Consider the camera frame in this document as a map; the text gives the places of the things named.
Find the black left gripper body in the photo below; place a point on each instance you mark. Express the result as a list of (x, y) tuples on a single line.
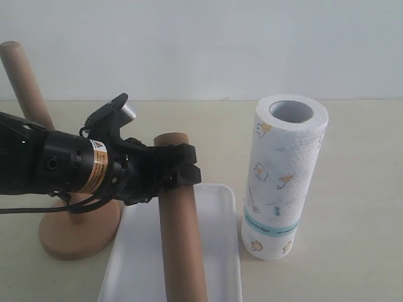
[(145, 169)]

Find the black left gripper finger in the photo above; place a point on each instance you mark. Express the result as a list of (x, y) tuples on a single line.
[(171, 154), (168, 178)]

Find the brown cardboard tube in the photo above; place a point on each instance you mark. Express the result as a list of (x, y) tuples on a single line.
[(184, 274)]

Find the printed paper towel roll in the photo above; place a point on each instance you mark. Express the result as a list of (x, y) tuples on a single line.
[(287, 137)]

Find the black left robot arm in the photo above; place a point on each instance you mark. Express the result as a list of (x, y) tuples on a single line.
[(88, 172)]

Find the wooden paper towel holder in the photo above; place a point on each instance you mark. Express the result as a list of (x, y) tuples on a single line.
[(63, 235)]

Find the white rectangular tray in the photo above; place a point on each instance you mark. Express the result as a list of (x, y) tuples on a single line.
[(135, 267)]

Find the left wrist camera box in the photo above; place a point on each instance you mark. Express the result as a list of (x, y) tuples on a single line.
[(116, 113)]

